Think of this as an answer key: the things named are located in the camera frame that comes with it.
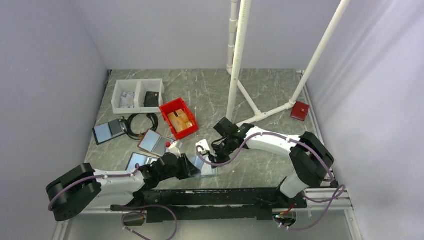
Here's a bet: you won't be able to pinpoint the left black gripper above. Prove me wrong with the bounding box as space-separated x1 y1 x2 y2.
159 153 201 182

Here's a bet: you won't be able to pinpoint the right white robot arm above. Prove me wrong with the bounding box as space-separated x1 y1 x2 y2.
203 117 335 208

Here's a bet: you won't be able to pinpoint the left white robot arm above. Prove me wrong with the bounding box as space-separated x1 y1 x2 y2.
46 152 201 222

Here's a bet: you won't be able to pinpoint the navy blue card holder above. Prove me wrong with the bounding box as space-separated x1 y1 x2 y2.
125 152 158 171

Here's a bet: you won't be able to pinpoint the red plastic bin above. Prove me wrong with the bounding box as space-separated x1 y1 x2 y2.
159 97 199 140

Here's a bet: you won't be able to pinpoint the brown boxes in red bin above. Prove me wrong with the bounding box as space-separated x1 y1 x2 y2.
167 109 193 133

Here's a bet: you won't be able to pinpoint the black wallet in bin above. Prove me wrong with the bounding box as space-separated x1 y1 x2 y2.
143 91 160 108

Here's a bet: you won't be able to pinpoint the white two-compartment bin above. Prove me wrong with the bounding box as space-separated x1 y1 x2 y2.
111 78 165 115

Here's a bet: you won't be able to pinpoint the red leather wallet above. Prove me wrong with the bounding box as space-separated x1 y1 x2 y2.
290 101 310 122

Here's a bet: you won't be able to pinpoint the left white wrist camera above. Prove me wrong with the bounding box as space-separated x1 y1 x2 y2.
165 140 182 158

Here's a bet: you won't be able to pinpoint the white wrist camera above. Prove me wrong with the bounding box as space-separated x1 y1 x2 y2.
195 139 212 156
165 140 182 158

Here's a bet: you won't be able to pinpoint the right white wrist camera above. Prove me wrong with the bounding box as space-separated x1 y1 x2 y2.
195 139 212 156

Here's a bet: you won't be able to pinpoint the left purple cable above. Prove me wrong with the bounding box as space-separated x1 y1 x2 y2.
47 163 180 240

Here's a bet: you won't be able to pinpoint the black coiled cable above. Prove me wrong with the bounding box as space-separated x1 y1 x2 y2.
126 112 160 141

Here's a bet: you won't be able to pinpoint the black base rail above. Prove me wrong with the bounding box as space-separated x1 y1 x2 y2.
110 187 307 223

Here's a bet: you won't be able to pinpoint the white PVC pipe frame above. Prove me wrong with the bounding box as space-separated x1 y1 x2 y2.
226 0 349 123

